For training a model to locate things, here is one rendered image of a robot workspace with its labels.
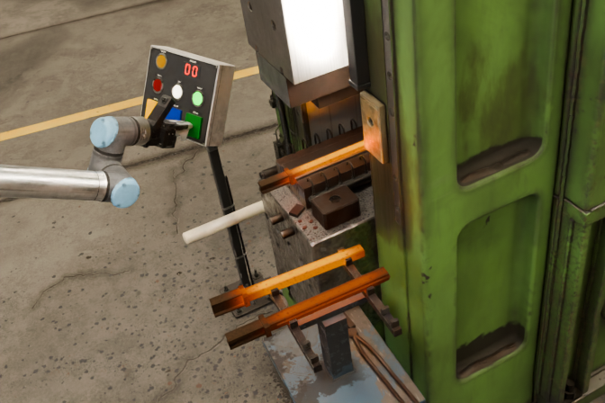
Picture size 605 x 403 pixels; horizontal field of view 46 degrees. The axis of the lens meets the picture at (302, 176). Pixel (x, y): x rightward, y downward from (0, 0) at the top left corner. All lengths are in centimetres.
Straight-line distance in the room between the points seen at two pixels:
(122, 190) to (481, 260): 105
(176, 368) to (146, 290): 50
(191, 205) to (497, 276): 196
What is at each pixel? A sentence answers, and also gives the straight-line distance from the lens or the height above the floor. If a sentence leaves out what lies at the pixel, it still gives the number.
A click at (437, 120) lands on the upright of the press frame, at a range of 163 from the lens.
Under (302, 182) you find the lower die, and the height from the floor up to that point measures 99.
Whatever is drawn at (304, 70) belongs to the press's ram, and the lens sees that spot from 181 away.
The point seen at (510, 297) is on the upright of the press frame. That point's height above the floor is 55.
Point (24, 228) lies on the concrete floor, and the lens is 400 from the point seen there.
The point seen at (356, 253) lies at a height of 97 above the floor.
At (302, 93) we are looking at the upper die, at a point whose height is 130.
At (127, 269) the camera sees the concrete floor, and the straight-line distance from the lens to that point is 349.
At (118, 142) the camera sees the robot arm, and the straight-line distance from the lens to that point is 217.
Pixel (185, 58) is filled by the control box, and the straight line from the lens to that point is 246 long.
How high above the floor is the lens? 226
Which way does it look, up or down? 37 degrees down
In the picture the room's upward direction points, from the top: 9 degrees counter-clockwise
